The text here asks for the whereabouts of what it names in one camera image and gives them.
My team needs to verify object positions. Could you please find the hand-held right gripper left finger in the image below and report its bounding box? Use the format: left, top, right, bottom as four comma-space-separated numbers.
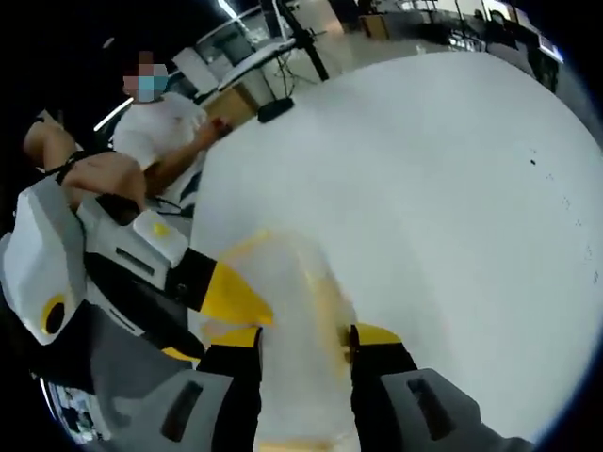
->
100, 324, 264, 452

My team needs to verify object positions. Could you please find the person's left hand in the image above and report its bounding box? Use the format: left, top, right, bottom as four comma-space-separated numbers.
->
60, 153, 147, 212

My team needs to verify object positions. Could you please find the white standing desk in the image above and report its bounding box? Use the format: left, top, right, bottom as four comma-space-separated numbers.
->
214, 0, 332, 95

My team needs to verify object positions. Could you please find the cardboard box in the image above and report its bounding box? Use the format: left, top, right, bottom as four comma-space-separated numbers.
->
358, 12, 391, 41

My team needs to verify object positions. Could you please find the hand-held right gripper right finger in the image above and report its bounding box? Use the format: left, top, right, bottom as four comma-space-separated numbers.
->
347, 322, 534, 452

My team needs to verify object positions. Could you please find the small black device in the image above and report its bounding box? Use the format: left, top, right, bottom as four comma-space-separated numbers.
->
256, 96, 297, 125

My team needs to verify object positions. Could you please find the clear bag with yellow contents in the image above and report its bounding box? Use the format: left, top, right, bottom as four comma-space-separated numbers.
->
201, 229, 362, 452

